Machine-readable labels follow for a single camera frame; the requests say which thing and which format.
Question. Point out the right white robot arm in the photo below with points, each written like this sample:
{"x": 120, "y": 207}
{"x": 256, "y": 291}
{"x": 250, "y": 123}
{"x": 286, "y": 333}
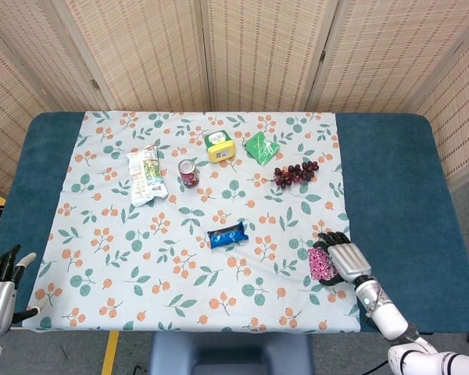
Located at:
{"x": 391, "y": 324}

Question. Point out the blue cookie packet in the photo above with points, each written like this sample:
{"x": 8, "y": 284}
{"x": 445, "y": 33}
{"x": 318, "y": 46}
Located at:
{"x": 227, "y": 236}

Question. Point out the yellow green lidded box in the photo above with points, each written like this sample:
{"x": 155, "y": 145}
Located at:
{"x": 220, "y": 147}

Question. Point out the white crinkled snack bag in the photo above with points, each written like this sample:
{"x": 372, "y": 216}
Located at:
{"x": 146, "y": 176}

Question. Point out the woven bamboo screen panel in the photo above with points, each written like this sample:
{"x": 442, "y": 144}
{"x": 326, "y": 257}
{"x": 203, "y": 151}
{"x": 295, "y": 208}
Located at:
{"x": 266, "y": 54}
{"x": 383, "y": 54}
{"x": 4, "y": 136}
{"x": 31, "y": 47}
{"x": 461, "y": 117}
{"x": 140, "y": 54}

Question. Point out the teal blue table cover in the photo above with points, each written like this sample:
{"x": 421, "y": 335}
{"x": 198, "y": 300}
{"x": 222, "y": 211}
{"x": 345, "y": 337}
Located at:
{"x": 391, "y": 187}

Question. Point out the red drink can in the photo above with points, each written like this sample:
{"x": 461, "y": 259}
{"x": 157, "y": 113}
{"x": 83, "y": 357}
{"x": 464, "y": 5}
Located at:
{"x": 189, "y": 176}

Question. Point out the floral print tablecloth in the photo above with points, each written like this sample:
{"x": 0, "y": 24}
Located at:
{"x": 180, "y": 281}

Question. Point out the green foil snack packet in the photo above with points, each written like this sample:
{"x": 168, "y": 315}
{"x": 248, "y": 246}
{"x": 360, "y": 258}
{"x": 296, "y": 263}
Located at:
{"x": 262, "y": 148}

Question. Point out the yellow floor tape strip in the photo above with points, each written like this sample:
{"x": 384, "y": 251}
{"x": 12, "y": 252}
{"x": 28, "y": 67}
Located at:
{"x": 110, "y": 351}

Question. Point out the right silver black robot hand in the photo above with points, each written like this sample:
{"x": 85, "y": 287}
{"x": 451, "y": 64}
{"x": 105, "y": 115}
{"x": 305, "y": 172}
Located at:
{"x": 349, "y": 261}

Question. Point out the dark red grape bunch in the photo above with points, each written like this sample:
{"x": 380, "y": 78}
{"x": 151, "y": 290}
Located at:
{"x": 295, "y": 173}

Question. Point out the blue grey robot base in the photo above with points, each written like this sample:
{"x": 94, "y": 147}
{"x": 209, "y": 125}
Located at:
{"x": 230, "y": 351}

